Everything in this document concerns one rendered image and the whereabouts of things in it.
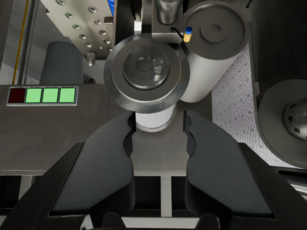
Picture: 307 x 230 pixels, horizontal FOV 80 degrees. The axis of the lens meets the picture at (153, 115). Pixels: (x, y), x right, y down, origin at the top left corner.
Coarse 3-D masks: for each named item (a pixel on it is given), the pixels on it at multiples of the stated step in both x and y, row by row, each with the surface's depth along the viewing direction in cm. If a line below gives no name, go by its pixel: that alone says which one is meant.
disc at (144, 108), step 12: (132, 36) 33; (144, 36) 33; (120, 48) 32; (180, 48) 32; (108, 60) 32; (180, 60) 32; (108, 72) 32; (108, 84) 31; (180, 84) 31; (120, 96) 31; (168, 96) 30; (180, 96) 30; (132, 108) 30; (144, 108) 30; (156, 108) 30
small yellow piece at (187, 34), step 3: (171, 27) 28; (174, 27) 28; (186, 27) 24; (189, 27) 24; (177, 30) 27; (186, 30) 24; (189, 30) 24; (186, 33) 24; (189, 33) 24; (180, 36) 27; (186, 36) 25; (189, 36) 24; (183, 39) 26; (186, 39) 25; (189, 39) 25
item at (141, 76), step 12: (144, 48) 30; (156, 48) 30; (132, 60) 30; (144, 60) 30; (168, 60) 30; (132, 72) 29; (144, 72) 30; (168, 72) 29; (132, 84) 29; (144, 84) 29; (156, 84) 29
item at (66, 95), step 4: (60, 92) 65; (64, 92) 65; (68, 92) 65; (72, 92) 65; (60, 96) 65; (64, 96) 65; (68, 96) 65; (72, 96) 64; (60, 100) 64; (64, 100) 64; (68, 100) 64; (72, 100) 64
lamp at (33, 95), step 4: (28, 92) 65; (32, 92) 65; (36, 92) 65; (40, 92) 65; (28, 96) 65; (32, 96) 65; (36, 96) 65; (40, 96) 65; (28, 100) 65; (32, 100) 65; (36, 100) 65
